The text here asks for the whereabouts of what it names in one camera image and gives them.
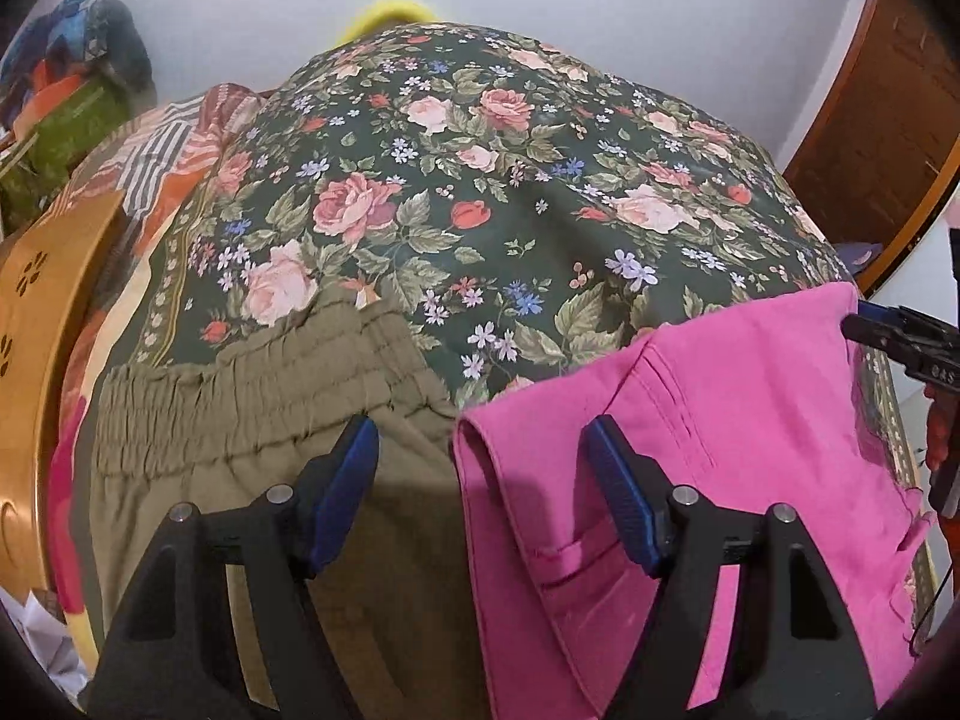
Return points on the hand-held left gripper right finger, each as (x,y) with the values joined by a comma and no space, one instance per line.
(616,495)

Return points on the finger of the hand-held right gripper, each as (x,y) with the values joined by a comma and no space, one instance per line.
(900,345)

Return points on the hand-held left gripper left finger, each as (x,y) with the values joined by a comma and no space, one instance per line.
(351,484)

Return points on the olive green pants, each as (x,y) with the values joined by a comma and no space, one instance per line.
(405,540)

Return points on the pink pants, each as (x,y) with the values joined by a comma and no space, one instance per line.
(750,427)

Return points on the person's right hand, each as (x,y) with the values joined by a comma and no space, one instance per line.
(941,427)

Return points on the purple cloth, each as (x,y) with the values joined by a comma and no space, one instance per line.
(855,255)

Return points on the wooden door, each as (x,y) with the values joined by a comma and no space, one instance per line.
(885,127)

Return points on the wooden board with cutouts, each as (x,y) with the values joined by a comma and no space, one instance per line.
(37,360)

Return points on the floral bedsheet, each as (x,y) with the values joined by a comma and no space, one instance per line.
(480,165)

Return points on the white crumpled papers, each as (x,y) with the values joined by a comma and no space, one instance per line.
(37,652)

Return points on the striped orange cloth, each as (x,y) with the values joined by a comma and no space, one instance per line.
(165,142)

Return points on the green bag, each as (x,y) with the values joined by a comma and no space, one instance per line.
(67,135)

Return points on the yellow fuzzy hoop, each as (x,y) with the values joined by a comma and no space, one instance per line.
(386,15)

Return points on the pile of colourful clothes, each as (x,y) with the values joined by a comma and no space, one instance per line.
(75,37)

